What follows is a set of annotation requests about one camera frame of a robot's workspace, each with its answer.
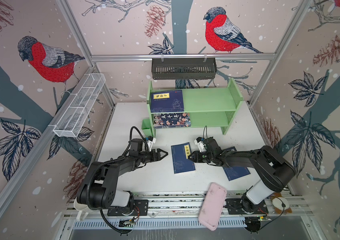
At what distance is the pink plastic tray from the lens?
69 cm

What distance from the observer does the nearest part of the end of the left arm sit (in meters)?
0.74

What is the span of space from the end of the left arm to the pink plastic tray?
315 mm
